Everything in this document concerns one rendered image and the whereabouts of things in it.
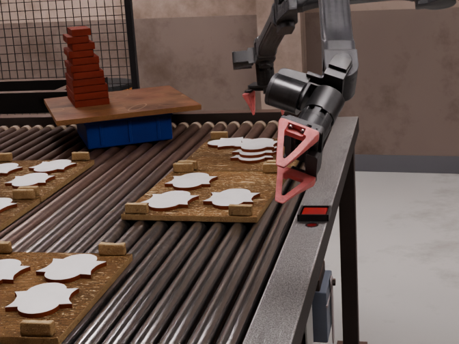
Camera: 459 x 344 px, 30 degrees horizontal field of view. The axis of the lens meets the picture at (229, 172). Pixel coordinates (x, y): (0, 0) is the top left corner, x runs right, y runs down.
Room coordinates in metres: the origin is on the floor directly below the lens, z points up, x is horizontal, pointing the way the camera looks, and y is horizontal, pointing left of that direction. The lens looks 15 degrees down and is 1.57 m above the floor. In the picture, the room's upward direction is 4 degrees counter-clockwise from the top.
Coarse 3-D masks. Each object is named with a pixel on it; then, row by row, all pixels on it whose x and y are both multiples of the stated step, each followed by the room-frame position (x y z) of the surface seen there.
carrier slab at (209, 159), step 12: (204, 144) 2.75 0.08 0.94; (192, 156) 2.59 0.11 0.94; (204, 156) 2.58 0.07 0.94; (216, 156) 2.57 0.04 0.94; (228, 156) 2.56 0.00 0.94; (204, 168) 2.44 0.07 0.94; (216, 168) 2.43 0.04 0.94; (228, 168) 2.42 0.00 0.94; (240, 168) 2.41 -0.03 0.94; (252, 168) 2.40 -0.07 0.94
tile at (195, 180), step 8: (176, 176) 2.32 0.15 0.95; (184, 176) 2.32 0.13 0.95; (192, 176) 2.31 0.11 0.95; (200, 176) 2.31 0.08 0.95; (208, 176) 2.30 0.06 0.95; (216, 176) 2.30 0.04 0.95; (168, 184) 2.26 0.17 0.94; (176, 184) 2.24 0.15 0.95; (184, 184) 2.23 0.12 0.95; (192, 184) 2.23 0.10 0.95; (200, 184) 2.23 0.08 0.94; (208, 184) 2.23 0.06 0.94
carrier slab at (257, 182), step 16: (224, 176) 2.33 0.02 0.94; (240, 176) 2.32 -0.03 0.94; (256, 176) 2.31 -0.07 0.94; (272, 176) 2.30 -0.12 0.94; (160, 192) 2.20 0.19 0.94; (192, 192) 2.18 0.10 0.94; (208, 192) 2.17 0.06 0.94; (256, 192) 2.14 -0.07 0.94; (272, 192) 2.13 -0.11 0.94; (192, 208) 2.04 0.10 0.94; (208, 208) 2.03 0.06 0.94; (256, 208) 2.01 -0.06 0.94
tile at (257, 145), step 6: (264, 138) 2.65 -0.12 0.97; (240, 144) 2.59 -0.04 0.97; (246, 144) 2.58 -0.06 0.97; (252, 144) 2.58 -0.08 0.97; (258, 144) 2.57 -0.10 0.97; (264, 144) 2.57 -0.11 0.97; (270, 144) 2.56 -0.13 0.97; (276, 144) 2.58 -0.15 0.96; (246, 150) 2.52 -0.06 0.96; (252, 150) 2.51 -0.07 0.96; (258, 150) 2.51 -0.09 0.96; (264, 150) 2.53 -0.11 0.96
